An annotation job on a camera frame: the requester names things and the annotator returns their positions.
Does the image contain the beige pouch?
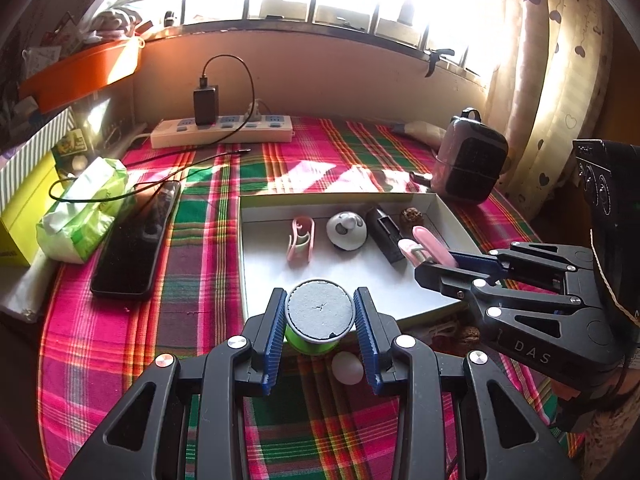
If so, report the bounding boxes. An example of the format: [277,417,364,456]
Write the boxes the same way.
[391,120,447,145]

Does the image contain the person's right forearm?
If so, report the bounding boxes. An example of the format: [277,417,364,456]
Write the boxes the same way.
[582,400,640,480]

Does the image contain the black charger cable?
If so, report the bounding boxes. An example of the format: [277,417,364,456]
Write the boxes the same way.
[199,55,257,136]

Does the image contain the black charger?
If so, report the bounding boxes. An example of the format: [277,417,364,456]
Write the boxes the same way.
[193,86,221,127]

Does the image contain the metal window grille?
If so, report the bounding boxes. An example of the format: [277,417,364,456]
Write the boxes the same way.
[135,0,501,86]

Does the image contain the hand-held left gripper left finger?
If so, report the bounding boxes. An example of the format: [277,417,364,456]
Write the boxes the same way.
[62,287,288,480]

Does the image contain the white flat box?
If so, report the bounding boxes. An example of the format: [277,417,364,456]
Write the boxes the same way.
[0,260,56,323]

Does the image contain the heart print curtain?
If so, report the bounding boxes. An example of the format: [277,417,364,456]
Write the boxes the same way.
[482,0,616,206]

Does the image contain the white rounded gadget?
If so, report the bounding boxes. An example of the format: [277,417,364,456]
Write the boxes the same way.
[326,211,368,252]

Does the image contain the black device with clear cap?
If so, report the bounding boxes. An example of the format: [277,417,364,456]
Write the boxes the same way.
[365,206,407,265]

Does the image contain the white power strip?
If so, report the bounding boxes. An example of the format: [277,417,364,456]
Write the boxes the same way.
[150,114,293,150]

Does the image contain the orange plastic basin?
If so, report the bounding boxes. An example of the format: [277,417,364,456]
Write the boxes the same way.
[19,37,146,113]

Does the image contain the pink clip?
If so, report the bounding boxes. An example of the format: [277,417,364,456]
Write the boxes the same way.
[286,216,316,262]

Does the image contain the plaid tablecloth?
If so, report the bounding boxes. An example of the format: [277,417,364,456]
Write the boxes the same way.
[39,115,586,480]

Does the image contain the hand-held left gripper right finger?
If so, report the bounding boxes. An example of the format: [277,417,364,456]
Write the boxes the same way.
[352,287,581,480]

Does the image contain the green wet wipes pack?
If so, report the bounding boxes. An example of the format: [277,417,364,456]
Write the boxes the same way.
[36,156,136,264]

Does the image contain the green and white cardboard box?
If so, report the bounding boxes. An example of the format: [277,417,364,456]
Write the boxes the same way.
[237,191,483,328]

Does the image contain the black phone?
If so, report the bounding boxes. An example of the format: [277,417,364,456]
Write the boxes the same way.
[90,181,182,301]

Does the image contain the small green carton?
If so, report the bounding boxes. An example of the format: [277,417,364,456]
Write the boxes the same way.
[52,130,88,171]

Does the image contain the thin black cable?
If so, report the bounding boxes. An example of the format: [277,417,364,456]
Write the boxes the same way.
[49,146,251,207]

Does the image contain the striped box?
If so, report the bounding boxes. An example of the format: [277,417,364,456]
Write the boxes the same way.
[0,110,76,211]

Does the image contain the yellow-green box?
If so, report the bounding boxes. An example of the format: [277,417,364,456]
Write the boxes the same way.
[0,152,66,268]

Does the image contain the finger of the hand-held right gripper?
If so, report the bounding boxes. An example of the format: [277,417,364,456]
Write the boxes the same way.
[447,242,593,293]
[414,261,601,338]

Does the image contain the white and green round stand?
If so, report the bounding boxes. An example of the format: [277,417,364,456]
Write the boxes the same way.
[285,280,357,359]

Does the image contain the black window latch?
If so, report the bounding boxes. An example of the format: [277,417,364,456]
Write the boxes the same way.
[422,49,456,78]

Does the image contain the plastic bags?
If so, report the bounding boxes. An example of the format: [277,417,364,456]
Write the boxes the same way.
[75,0,151,43]

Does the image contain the grey desk heater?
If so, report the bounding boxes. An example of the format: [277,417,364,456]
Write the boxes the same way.
[432,107,510,206]

